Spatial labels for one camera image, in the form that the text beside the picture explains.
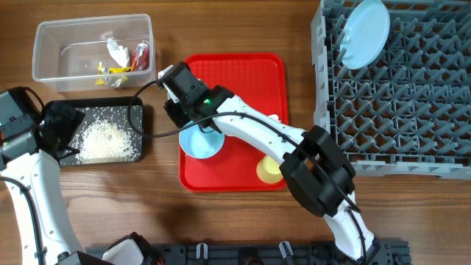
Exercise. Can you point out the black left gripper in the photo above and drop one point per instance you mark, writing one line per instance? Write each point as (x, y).
(69, 121)

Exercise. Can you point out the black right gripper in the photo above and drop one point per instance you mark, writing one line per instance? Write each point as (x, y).
(172, 109)

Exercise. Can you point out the light blue bowl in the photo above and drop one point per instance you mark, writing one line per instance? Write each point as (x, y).
(201, 143)

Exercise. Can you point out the white rice pile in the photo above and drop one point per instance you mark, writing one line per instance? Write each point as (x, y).
(105, 141)

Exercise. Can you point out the yellow candy wrapper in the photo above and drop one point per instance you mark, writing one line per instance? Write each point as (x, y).
(112, 77)

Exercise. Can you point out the red snack wrapper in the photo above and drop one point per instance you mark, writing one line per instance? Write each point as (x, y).
(140, 58)

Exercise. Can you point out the white tissue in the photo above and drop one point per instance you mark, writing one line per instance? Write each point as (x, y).
(119, 53)

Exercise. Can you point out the light blue plate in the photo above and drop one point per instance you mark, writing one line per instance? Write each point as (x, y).
(366, 31)

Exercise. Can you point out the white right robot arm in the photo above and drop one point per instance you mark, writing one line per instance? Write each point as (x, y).
(316, 171)

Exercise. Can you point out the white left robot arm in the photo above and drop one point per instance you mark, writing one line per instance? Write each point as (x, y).
(30, 164)

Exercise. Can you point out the grey dishwasher rack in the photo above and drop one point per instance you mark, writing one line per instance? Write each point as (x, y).
(408, 112)

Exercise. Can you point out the black plastic bin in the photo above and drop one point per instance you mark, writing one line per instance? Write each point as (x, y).
(110, 106)

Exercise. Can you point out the red plastic tray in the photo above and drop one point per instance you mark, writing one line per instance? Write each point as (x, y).
(259, 79)

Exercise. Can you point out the clear plastic bin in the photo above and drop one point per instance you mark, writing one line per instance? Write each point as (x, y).
(67, 53)

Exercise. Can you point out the yellow plastic cup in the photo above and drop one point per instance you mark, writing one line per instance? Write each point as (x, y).
(268, 170)

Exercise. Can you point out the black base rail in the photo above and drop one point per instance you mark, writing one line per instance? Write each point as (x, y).
(390, 252)

